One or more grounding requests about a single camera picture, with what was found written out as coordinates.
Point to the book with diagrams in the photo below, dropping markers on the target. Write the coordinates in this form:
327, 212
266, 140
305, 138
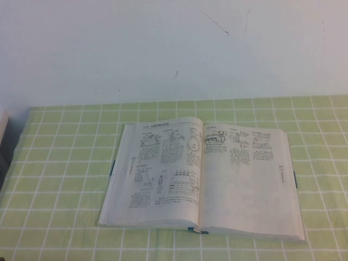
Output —
174, 190

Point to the green white checked tablecloth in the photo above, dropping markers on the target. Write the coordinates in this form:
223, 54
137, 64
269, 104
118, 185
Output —
68, 163

